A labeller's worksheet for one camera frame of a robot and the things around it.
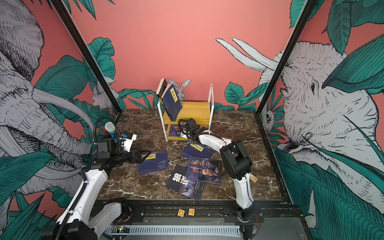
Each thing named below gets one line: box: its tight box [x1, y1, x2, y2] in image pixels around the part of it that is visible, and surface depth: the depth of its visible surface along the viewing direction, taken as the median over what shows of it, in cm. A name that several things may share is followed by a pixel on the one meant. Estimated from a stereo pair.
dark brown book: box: [156, 78, 171, 98], surface depth 79 cm
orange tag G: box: [177, 208, 186, 218], surface depth 75 cm
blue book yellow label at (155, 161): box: [138, 150, 169, 175], surface depth 92 cm
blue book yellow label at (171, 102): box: [158, 84, 183, 122], surface depth 85 cm
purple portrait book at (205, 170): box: [186, 155, 223, 185], surface depth 89 cm
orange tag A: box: [188, 208, 195, 216], surface depth 76 cm
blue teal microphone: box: [104, 121, 116, 139], surface depth 81 cm
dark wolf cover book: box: [166, 165, 206, 201], surface depth 85 cm
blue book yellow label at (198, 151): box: [181, 143, 215, 159], surface depth 100 cm
